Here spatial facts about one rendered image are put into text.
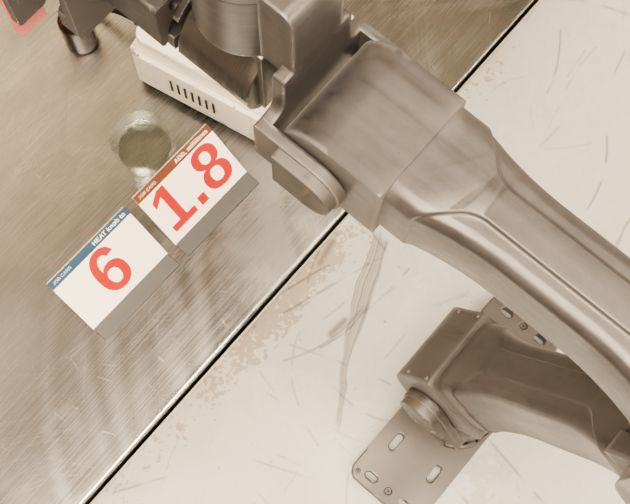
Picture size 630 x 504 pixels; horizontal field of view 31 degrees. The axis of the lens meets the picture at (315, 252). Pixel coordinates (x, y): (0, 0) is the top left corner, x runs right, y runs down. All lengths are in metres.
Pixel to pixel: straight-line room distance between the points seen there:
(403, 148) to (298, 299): 0.44
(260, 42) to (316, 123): 0.05
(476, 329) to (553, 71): 0.34
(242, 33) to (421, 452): 0.50
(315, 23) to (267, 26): 0.02
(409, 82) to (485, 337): 0.28
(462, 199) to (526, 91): 0.52
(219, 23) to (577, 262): 0.20
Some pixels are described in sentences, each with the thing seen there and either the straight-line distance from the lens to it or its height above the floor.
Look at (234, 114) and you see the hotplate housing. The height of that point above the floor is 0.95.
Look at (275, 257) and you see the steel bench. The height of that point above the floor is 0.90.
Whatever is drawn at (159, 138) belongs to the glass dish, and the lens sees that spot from 1.02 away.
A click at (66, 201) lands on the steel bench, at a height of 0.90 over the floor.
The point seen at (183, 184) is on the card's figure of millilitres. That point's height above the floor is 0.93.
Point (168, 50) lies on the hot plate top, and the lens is 0.95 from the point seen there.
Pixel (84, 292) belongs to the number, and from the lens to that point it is 0.96.
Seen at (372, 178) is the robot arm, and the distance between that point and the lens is 0.54.
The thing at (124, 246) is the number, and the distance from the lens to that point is 0.96.
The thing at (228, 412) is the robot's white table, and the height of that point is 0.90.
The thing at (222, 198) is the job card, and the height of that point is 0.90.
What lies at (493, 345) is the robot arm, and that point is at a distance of 0.78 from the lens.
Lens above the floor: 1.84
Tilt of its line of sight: 74 degrees down
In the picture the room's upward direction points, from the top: 5 degrees clockwise
